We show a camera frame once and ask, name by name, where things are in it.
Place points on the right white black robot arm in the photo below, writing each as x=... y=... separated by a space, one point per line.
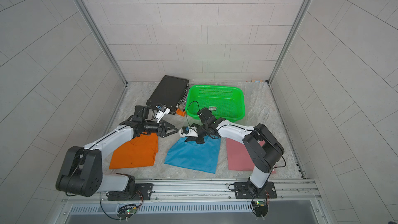
x=262 y=146

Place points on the black hard case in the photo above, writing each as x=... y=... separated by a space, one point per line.
x=169 y=93

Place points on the orange t-shirt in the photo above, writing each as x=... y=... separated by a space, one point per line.
x=138 y=152

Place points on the basket label sticker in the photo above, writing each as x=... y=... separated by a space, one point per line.
x=212 y=108

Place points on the aluminium mounting rail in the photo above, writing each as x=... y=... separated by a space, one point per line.
x=218 y=190

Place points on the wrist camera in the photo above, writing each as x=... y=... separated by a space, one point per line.
x=187 y=131
x=161 y=112

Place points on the small orange object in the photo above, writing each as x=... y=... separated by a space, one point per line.
x=180 y=112

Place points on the blue t-shirt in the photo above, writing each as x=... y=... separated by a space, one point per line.
x=190 y=155

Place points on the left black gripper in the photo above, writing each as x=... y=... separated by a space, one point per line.
x=163 y=133

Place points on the right green circuit board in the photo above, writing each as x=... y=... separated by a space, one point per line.
x=260 y=208

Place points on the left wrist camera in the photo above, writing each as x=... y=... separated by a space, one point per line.
x=161 y=112

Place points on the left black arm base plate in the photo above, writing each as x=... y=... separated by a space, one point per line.
x=133 y=192

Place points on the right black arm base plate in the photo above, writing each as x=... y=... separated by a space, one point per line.
x=255 y=190

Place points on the pink folded t-shirt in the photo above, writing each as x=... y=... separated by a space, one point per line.
x=238 y=157

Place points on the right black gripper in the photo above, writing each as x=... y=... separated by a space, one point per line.
x=199 y=141

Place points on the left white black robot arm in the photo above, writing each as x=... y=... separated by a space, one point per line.
x=81 y=172

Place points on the green plastic basket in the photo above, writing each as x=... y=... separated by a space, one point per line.
x=229 y=101

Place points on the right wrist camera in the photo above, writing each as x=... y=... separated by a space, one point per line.
x=187 y=131

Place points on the left green circuit board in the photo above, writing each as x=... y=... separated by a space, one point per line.
x=126 y=212

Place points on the green circuit board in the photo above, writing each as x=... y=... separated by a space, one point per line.
x=126 y=212
x=260 y=208

